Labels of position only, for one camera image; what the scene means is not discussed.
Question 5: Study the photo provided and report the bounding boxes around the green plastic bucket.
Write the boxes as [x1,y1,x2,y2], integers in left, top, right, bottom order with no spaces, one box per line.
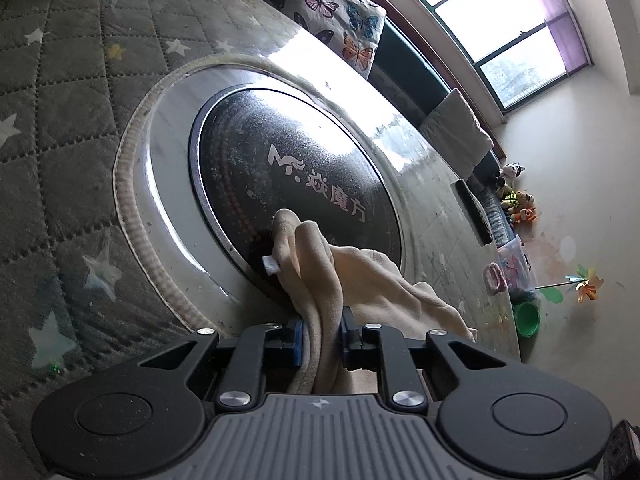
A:
[514,299,544,339]

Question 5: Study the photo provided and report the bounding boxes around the paper pinwheel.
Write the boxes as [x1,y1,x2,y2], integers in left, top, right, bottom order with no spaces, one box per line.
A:
[536,265,601,307]

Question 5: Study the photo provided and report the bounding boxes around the round black heater plate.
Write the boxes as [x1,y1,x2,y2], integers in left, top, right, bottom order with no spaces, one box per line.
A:
[188,87,404,307]

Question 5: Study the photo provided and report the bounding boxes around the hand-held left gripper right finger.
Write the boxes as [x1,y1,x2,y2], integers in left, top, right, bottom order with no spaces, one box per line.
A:
[340,307,507,409]

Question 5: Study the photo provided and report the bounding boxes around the orange plush toy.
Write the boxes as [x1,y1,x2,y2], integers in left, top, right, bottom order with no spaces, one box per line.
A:
[509,191,539,225]

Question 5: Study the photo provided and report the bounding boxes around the purple curtain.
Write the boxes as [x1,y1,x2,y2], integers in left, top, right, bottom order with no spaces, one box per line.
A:
[509,0,594,69]

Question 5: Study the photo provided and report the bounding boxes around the beige long-sleeved shirt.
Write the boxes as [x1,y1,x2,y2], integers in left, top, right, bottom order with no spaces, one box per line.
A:
[262,208,477,397]

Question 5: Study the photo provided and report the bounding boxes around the silver metal ring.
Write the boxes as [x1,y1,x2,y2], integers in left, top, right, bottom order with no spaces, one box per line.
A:
[113,54,441,338]

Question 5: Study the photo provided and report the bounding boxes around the grey cushion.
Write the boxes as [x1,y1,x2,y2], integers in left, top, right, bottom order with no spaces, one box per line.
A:
[420,88,494,181]

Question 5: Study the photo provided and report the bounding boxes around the window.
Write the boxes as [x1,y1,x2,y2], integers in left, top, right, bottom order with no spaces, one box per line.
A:
[386,0,594,112]

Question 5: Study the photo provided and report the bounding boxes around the clear plastic box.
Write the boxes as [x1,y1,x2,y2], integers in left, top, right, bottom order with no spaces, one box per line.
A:
[497,236,539,297]

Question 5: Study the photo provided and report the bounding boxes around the butterfly print pillow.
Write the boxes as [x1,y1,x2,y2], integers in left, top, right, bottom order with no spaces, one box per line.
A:
[264,0,387,81]

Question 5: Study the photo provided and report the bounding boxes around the black and white plush toy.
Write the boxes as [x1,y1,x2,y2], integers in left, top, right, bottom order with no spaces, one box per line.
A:
[497,161,524,189]

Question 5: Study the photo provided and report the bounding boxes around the pink tape roll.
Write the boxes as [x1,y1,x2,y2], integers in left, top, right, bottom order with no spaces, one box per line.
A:
[482,263,509,294]

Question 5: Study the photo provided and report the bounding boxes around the black remote control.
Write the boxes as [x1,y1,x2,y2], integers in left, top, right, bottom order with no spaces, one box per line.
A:
[455,179,494,247]

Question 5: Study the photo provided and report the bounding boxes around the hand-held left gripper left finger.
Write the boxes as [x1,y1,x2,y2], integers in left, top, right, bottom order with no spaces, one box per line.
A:
[136,320,305,411]

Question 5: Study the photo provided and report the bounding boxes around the teal sofa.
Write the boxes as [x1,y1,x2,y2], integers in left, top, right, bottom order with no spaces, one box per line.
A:
[320,0,517,248]

